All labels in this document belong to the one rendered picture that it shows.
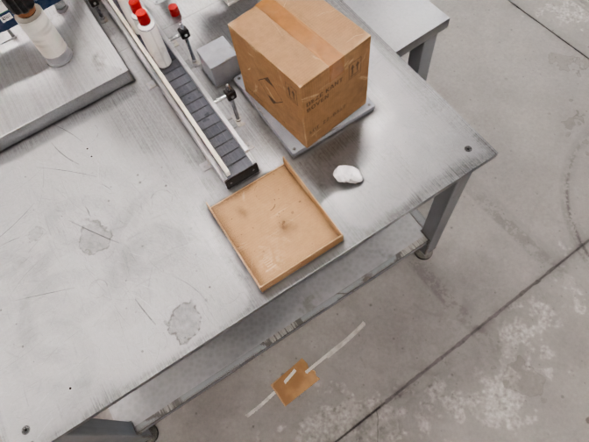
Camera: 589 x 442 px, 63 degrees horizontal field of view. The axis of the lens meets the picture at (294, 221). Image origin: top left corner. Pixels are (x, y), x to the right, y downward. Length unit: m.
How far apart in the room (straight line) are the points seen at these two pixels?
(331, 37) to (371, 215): 0.48
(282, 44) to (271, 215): 0.45
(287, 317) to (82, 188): 0.87
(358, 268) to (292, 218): 0.65
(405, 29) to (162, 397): 1.55
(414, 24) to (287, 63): 0.64
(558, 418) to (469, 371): 0.35
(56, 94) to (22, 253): 0.53
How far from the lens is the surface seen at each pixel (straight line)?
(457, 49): 2.90
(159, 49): 1.63
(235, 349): 1.89
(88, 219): 1.52
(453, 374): 2.11
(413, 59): 1.92
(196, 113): 1.53
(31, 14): 1.74
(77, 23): 1.96
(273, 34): 1.34
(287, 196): 1.37
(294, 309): 1.89
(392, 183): 1.39
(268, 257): 1.30
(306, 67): 1.25
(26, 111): 1.78
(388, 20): 1.79
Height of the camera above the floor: 2.04
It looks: 65 degrees down
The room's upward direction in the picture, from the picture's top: 12 degrees counter-clockwise
